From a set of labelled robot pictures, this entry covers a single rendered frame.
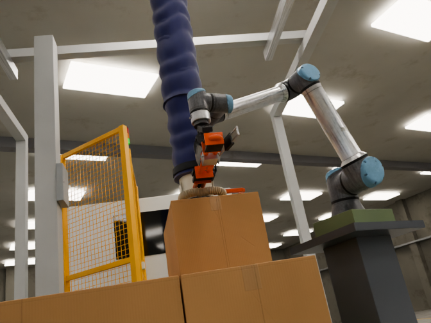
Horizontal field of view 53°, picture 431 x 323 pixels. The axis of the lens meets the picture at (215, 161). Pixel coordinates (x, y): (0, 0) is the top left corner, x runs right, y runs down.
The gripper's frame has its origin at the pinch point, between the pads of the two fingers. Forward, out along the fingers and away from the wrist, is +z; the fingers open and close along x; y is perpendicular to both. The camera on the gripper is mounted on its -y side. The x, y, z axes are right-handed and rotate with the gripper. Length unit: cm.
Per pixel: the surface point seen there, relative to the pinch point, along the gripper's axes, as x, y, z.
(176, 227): 17.2, 9.3, 24.7
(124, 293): 38, -48, 55
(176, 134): 8.5, 35.4, -32.2
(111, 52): 43, 204, -216
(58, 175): 89, 145, -61
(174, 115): 8, 35, -43
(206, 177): -0.1, 12.6, 2.3
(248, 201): -16.5, 10.5, 16.8
